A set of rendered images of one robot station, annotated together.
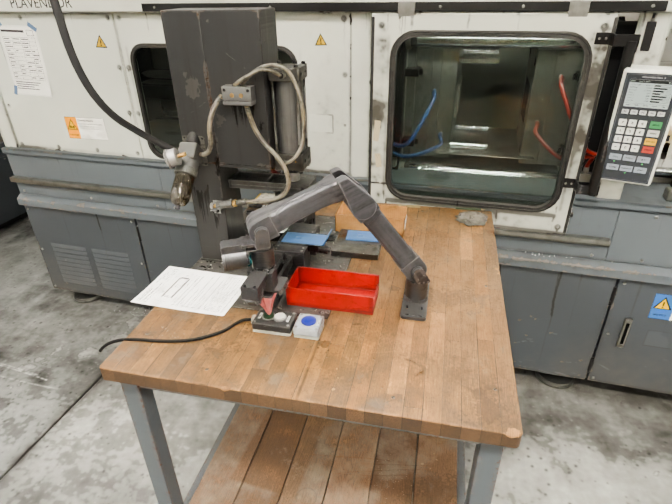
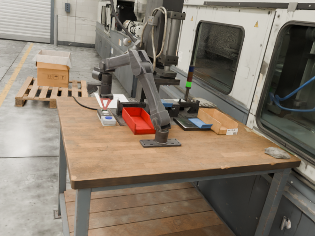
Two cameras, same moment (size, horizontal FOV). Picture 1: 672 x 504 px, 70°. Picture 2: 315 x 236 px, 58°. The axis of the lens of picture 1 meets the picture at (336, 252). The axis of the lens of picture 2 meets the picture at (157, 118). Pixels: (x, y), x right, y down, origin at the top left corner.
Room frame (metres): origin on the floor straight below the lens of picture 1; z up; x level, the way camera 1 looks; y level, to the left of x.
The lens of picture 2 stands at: (0.36, -1.21, 1.49)
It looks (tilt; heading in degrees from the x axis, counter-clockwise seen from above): 20 degrees down; 53
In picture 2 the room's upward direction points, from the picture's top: 8 degrees clockwise
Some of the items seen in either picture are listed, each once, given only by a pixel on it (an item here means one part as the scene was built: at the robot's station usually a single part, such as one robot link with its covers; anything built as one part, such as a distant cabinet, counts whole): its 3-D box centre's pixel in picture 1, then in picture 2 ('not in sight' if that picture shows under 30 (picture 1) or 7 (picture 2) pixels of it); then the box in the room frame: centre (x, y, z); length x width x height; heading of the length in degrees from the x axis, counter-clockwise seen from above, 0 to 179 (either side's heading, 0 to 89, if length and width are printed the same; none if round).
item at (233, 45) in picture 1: (245, 90); (164, 23); (1.42, 0.25, 1.44); 0.17 x 0.13 x 0.42; 77
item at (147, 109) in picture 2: (298, 249); (161, 108); (1.39, 0.12, 0.94); 0.20 x 0.10 x 0.07; 167
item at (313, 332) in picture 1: (309, 330); (108, 123); (1.01, 0.07, 0.90); 0.07 x 0.07 x 0.06; 77
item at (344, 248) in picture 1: (358, 243); (191, 123); (1.48, -0.08, 0.91); 0.17 x 0.16 x 0.02; 167
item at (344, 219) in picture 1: (371, 219); (216, 121); (1.63, -0.14, 0.93); 0.25 x 0.13 x 0.08; 77
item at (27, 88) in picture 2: not in sight; (55, 91); (1.69, 3.36, 0.07); 1.20 x 1.00 x 0.14; 71
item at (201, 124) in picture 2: (368, 233); (200, 121); (1.51, -0.12, 0.93); 0.15 x 0.07 x 0.03; 80
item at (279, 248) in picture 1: (297, 237); (161, 102); (1.39, 0.12, 0.98); 0.20 x 0.10 x 0.01; 167
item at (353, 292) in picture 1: (333, 289); (138, 120); (1.16, 0.01, 0.93); 0.25 x 0.12 x 0.06; 77
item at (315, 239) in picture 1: (306, 235); (162, 101); (1.37, 0.09, 1.00); 0.15 x 0.07 x 0.03; 77
